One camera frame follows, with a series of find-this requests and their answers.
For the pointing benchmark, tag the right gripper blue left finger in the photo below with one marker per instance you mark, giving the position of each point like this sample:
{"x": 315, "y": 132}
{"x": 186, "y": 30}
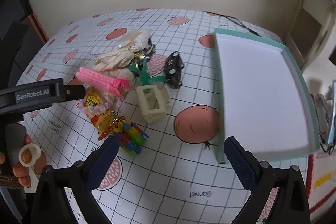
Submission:
{"x": 100, "y": 160}

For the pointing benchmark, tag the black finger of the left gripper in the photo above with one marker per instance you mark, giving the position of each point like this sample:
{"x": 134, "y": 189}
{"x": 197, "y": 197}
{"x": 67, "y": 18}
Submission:
{"x": 74, "y": 92}

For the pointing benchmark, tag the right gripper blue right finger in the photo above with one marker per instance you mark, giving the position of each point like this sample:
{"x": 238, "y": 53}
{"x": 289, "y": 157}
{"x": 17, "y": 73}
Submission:
{"x": 242, "y": 161}

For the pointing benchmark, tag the yellow snack packet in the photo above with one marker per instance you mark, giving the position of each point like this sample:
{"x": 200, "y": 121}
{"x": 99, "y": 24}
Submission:
{"x": 103, "y": 123}

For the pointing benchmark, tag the pink hair roller clip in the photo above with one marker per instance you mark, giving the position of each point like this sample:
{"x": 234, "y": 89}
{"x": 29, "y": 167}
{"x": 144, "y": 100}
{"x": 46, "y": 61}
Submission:
{"x": 114, "y": 86}

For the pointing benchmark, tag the multicolour plastic link toy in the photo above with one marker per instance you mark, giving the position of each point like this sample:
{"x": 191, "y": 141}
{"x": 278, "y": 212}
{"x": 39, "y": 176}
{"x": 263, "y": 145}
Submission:
{"x": 131, "y": 137}

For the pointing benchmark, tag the cream lace cloth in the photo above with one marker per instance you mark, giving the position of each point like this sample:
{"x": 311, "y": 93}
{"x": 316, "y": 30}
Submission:
{"x": 116, "y": 63}

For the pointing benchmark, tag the green ribbon bow clip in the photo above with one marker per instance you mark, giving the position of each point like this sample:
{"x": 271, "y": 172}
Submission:
{"x": 144, "y": 76}

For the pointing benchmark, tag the black gold transformer toy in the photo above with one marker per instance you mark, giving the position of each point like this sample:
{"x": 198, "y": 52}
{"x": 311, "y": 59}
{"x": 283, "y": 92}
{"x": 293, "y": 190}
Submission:
{"x": 148, "y": 52}

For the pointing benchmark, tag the cream plastic hair claw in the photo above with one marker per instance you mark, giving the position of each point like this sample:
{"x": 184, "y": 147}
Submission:
{"x": 153, "y": 102}

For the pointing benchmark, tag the black toy car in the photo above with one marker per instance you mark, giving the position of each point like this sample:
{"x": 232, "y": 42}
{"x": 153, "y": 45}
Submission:
{"x": 173, "y": 70}

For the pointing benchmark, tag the pastel braided scrunchie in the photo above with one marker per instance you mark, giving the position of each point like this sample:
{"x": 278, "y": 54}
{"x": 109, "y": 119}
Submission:
{"x": 93, "y": 105}

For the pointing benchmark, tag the cotton swab bag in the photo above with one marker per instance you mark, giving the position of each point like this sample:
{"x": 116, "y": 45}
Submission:
{"x": 135, "y": 40}

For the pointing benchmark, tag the person's left hand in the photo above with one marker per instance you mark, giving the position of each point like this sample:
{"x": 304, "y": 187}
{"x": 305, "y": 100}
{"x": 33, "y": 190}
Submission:
{"x": 19, "y": 171}

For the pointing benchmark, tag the white teal-rimmed tray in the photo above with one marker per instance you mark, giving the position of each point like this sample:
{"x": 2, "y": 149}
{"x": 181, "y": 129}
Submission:
{"x": 264, "y": 100}

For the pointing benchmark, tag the pink white crochet mat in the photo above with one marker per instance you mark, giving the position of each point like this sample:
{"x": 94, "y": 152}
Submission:
{"x": 320, "y": 183}

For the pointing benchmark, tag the smartphone on stand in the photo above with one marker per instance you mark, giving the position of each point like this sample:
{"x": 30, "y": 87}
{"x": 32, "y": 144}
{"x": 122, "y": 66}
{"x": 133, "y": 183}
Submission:
{"x": 331, "y": 122}

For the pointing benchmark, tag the white phone stand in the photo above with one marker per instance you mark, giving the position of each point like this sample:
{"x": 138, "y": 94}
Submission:
{"x": 323, "y": 110}

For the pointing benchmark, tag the white shelf unit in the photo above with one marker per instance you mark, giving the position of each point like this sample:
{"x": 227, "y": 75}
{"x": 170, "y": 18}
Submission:
{"x": 310, "y": 29}

